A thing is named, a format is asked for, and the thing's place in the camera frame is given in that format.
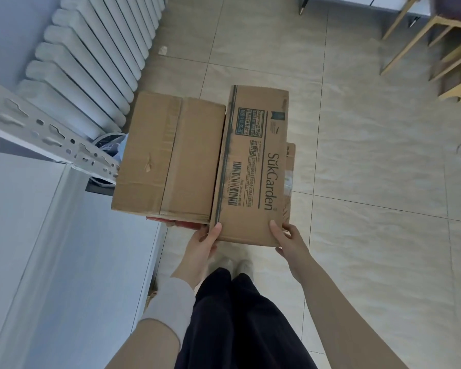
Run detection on person's left hand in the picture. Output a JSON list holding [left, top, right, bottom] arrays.
[[172, 222, 223, 291]]

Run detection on person's right hand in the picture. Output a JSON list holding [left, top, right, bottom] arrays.
[[269, 220, 316, 283]]

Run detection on long brown box 2-2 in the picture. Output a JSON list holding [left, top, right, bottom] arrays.
[[209, 85, 290, 248]]

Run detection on stack of cardboard parcels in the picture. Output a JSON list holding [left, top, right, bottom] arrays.
[[111, 91, 297, 231]]

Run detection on person's right forearm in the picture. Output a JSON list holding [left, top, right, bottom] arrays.
[[298, 253, 408, 369]]

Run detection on person's left shoe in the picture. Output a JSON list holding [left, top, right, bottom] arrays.
[[209, 256, 233, 277]]

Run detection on person's dark trousers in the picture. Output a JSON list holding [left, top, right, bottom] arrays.
[[175, 268, 318, 369]]

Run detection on white metal shelf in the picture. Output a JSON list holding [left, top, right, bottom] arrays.
[[0, 74, 166, 369]]

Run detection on white wristband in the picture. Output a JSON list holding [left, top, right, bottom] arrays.
[[140, 277, 197, 346]]

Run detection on black trash bin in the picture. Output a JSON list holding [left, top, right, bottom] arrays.
[[88, 131, 128, 187]]

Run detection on white radiator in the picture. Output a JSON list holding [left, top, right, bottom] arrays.
[[15, 0, 166, 141]]

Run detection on wooden chair dark seat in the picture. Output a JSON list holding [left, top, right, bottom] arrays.
[[380, 0, 461, 83]]

